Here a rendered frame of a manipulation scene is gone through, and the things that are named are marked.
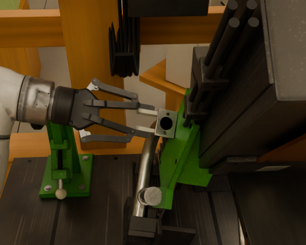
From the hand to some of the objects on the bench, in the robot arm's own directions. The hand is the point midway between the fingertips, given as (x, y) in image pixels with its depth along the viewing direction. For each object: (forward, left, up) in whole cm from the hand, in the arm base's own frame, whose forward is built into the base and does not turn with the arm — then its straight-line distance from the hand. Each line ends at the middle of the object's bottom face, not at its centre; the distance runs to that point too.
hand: (153, 122), depth 80 cm
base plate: (+1, -14, -32) cm, 35 cm away
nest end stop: (-10, +4, -27) cm, 29 cm away
